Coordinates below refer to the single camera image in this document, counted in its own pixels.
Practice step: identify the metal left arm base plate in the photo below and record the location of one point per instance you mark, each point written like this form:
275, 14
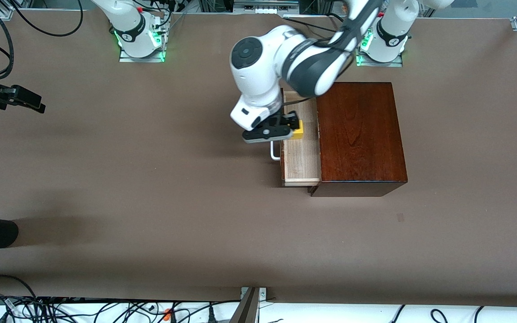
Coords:
393, 64

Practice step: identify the grey metal corner bracket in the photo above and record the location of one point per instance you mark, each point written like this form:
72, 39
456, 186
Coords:
263, 294

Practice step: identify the wooden drawer with dark front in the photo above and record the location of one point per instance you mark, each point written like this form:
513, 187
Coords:
301, 161

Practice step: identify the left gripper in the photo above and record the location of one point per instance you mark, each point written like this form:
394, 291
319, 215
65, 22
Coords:
291, 119

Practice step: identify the dark brown wooden cabinet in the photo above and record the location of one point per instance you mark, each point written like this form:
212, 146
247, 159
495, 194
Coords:
361, 134

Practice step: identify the yellow block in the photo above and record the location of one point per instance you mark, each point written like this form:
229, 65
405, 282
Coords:
299, 131

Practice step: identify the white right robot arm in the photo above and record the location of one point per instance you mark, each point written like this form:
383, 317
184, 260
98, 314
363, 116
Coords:
128, 22

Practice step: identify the grey metal electronics box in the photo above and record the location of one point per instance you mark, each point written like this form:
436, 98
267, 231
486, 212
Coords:
265, 3

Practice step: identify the dark grey metal beam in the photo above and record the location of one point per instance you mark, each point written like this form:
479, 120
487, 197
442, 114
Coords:
246, 309

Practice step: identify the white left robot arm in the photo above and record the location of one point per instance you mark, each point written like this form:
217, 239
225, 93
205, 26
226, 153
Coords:
258, 72

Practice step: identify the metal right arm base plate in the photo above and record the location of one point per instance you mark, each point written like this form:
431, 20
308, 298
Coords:
142, 59

